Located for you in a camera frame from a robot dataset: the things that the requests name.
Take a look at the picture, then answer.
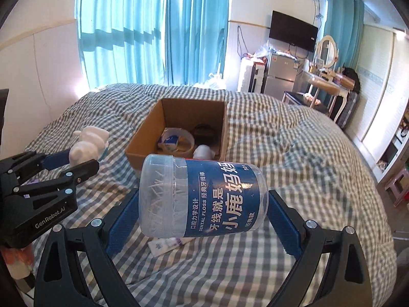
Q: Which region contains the white dressing table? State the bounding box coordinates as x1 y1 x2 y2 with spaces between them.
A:
302 70 349 120

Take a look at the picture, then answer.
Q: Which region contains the narrow teal curtain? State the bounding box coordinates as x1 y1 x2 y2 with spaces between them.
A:
164 0 231 87

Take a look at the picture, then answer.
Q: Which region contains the black wall television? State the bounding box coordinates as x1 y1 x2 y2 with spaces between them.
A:
269 10 319 52

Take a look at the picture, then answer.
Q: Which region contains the wide teal curtain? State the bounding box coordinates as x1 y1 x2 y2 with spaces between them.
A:
75 0 170 90

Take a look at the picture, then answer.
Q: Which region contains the white plastic drawer cabinet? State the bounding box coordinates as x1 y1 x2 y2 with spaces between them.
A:
237 58 266 94

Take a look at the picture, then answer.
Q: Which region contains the white tape roll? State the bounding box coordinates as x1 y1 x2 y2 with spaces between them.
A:
158 128 196 153

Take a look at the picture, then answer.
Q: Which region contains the clear plastic bag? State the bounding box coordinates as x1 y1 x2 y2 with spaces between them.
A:
254 40 277 59

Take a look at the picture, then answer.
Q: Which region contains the white oval vanity mirror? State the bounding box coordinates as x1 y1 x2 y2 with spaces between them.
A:
315 36 339 71

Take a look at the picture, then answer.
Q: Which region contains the dark suitcase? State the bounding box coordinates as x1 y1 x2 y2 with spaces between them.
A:
337 91 360 130

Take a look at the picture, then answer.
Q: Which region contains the white animal figurine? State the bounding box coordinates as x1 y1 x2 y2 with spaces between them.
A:
70 126 111 168

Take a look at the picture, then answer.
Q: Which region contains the silver mini fridge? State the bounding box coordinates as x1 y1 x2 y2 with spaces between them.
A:
261 53 299 96

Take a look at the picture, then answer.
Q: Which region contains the blue hanging cable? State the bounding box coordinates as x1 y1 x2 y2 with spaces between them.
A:
237 26 250 56

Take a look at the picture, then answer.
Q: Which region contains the brown cardboard box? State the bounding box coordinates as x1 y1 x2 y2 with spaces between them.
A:
124 98 231 180

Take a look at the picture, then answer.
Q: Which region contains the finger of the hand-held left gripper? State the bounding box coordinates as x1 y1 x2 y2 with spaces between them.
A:
0 152 73 180
13 159 100 199

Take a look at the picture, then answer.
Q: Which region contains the black bag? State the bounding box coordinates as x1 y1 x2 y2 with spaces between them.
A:
341 67 360 95

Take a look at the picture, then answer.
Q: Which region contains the small white tube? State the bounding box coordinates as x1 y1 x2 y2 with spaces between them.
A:
147 237 192 258

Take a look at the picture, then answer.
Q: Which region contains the white plastic bag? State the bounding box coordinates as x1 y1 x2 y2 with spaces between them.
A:
193 73 227 91

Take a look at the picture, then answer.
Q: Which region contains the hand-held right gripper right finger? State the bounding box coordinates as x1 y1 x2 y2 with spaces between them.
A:
268 190 374 307

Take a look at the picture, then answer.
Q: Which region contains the white sliding door wardrobe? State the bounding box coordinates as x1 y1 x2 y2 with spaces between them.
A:
345 24 409 183

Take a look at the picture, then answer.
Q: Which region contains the small white bottle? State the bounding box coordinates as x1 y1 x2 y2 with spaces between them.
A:
192 145 215 160

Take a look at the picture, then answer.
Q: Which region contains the clear dental floss jar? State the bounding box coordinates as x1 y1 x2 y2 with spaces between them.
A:
137 154 269 238

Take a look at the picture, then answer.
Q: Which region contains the black padded stool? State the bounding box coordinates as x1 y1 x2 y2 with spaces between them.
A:
282 91 330 114

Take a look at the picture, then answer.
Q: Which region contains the small black object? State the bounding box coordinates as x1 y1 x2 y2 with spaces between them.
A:
192 124 215 146

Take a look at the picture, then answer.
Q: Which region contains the teal curtain beside wardrobe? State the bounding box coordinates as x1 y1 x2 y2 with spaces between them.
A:
323 0 365 71

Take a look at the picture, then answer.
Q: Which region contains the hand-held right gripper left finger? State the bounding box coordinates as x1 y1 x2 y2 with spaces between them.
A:
32 190 141 307

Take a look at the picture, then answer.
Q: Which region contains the pink plastic stool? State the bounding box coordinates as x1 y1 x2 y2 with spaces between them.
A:
383 169 409 207

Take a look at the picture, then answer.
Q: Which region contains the grey checkered blanket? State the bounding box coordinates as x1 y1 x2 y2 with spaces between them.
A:
24 83 398 307

